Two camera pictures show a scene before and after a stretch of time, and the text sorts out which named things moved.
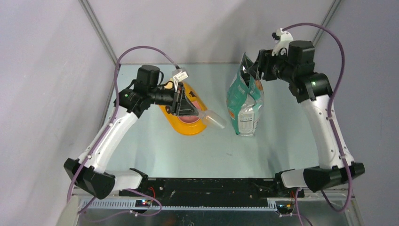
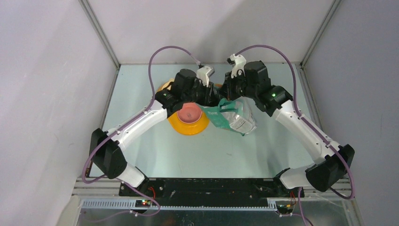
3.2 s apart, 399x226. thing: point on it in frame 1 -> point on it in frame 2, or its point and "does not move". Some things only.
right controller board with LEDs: x=284 y=206 does not move
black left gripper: x=181 y=105 -> x=209 y=99
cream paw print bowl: x=169 y=85 does not move
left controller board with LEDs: x=142 y=203 does not move
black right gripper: x=263 y=64 -> x=227 y=89
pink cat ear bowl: x=191 y=119 does not move
